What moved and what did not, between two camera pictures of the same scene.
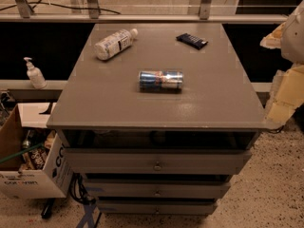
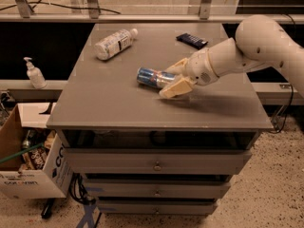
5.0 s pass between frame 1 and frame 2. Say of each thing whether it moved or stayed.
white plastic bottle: stayed
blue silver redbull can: moved
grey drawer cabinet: stayed
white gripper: moved
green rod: stayed
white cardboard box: stayed
